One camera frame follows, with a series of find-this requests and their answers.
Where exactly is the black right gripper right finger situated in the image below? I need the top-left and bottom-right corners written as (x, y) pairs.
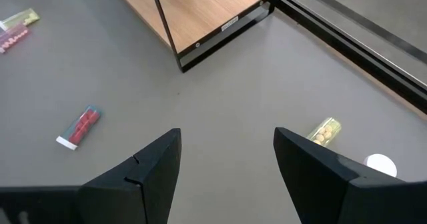
top-left (272, 127), bottom-right (427, 224)

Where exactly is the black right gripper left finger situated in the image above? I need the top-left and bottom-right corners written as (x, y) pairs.
top-left (0, 127), bottom-right (183, 224)

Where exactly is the small clear pill vial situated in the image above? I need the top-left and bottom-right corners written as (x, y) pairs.
top-left (306, 117), bottom-right (343, 148)

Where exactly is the red pill tube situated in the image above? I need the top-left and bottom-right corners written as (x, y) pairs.
top-left (55, 105), bottom-right (102, 151)

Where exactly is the pink pill tube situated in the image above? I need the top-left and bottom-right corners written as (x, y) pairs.
top-left (0, 23), bottom-right (31, 55)

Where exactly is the small pink pill bottle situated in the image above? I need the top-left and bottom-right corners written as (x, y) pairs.
top-left (363, 153), bottom-right (398, 178)

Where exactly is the yellow-green pill tube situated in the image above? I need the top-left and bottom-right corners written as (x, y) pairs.
top-left (0, 7), bottom-right (41, 31)

